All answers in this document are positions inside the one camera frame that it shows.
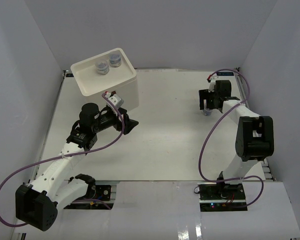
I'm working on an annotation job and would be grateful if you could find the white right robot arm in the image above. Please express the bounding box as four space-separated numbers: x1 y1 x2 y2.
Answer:
199 80 275 200

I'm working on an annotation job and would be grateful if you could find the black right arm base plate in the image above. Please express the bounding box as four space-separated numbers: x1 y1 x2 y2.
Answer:
193 183 246 204

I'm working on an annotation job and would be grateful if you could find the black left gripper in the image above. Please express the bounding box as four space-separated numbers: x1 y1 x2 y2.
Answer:
92 107 139 135

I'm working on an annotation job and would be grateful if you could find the clear jar of paper clips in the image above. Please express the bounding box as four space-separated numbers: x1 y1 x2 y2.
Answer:
108 52 122 68

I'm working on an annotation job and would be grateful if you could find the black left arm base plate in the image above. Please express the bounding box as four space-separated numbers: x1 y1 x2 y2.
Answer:
64 183 113 203

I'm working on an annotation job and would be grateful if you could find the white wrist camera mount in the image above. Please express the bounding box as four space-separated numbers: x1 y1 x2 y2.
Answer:
207 76 219 93
105 91 124 109

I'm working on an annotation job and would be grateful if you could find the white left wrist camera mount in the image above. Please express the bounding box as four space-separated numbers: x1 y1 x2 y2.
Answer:
105 91 124 109

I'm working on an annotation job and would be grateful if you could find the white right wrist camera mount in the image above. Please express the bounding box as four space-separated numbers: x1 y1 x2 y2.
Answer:
207 76 219 93

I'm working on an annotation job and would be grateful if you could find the blue table label sticker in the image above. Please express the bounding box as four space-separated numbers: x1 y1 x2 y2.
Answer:
216 71 234 77

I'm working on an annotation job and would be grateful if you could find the clear paper clip jar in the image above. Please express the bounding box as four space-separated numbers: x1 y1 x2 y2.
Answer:
95 59 110 75
202 109 213 116

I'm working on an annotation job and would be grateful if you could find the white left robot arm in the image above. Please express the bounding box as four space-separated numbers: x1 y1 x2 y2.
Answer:
15 103 139 232

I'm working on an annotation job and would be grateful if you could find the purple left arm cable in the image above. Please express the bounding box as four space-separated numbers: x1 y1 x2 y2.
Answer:
0 92 127 228

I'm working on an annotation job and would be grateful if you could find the white drawer cabinet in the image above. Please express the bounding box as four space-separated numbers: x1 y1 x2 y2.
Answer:
70 48 140 111

